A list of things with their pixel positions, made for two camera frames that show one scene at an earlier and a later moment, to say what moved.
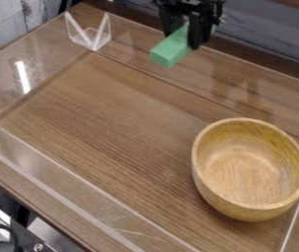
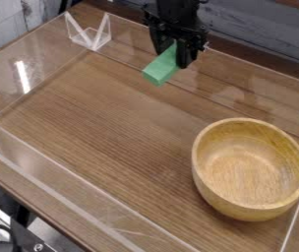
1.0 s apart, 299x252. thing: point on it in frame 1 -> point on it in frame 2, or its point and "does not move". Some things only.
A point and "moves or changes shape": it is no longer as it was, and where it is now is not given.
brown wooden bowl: (250, 168) does not move
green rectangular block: (174, 46) moves or changes shape
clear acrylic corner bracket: (89, 37) does not move
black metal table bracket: (35, 236) does not move
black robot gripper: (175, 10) -> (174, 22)
